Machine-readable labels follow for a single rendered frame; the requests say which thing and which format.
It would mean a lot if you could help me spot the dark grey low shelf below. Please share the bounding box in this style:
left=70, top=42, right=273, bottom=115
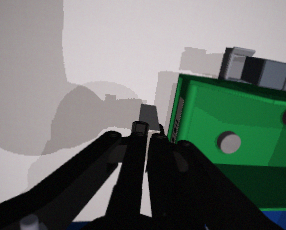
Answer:
left=218, top=46, right=286, bottom=230

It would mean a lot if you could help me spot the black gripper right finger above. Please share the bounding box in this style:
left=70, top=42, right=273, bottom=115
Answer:
left=145, top=105, right=285, bottom=230

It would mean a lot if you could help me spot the blue bin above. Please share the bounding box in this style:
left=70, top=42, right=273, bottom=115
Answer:
left=66, top=221, right=91, bottom=230

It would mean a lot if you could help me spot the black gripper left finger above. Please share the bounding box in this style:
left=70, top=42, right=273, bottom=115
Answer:
left=0, top=104, right=150, bottom=230

